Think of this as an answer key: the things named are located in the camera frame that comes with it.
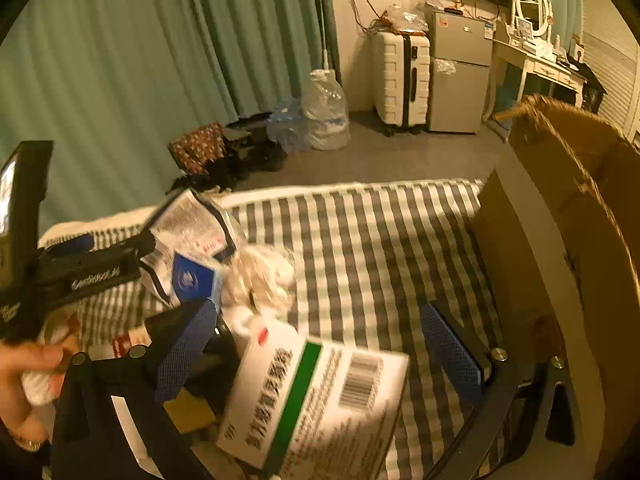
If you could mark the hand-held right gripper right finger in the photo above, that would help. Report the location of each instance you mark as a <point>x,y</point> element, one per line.
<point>450,355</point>

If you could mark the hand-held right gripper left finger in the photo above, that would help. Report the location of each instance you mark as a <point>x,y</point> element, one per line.
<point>185,355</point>

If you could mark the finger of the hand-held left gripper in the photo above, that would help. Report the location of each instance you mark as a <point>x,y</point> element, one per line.
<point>137,252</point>

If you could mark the white printed medicine sachet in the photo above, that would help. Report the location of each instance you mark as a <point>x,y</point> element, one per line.
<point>187,222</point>

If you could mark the white green-striped medicine box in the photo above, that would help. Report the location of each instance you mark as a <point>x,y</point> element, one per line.
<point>320,400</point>

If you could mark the brown cardboard box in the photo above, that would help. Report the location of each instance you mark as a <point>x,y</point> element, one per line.
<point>565,220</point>

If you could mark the person's left hand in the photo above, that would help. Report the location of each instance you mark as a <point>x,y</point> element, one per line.
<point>15,370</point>

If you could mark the yellow packet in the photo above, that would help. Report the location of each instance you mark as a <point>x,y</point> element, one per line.
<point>192,410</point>

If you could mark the blue white medicine packet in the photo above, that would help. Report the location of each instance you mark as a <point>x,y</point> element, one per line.
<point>192,275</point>

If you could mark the red white small box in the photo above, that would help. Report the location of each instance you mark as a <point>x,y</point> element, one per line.
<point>125,345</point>

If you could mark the checkered bed sheet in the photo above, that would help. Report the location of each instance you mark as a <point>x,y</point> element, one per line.
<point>380,260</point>

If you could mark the patterned brown bag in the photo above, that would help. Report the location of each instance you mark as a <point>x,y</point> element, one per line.
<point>197,147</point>

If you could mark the pile of dark shoes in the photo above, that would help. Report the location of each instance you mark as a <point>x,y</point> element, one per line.
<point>255,157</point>

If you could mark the wide green curtain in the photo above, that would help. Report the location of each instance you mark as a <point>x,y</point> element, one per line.
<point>125,60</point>

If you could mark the pack of blue water bottles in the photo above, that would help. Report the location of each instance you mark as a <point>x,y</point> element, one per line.
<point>287,127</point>

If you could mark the clear large water jug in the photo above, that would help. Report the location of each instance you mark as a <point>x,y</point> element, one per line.
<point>325,115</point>

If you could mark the grey mini fridge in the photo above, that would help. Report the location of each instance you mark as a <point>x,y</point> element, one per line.
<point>460,95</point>

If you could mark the white hard suitcase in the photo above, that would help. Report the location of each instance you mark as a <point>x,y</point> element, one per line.
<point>395,80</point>

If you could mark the white dressing table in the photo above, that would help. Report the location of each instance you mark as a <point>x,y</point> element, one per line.
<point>535,65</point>

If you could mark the dark jacket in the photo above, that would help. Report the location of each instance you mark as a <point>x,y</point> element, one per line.
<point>590,82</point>

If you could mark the clear plastic bags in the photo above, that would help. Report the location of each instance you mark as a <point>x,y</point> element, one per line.
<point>405,20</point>

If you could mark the white shutter wardrobe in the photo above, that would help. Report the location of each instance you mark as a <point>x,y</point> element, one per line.
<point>612,45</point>

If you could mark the white oval vanity mirror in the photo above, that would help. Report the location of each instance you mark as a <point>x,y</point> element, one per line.
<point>531,5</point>

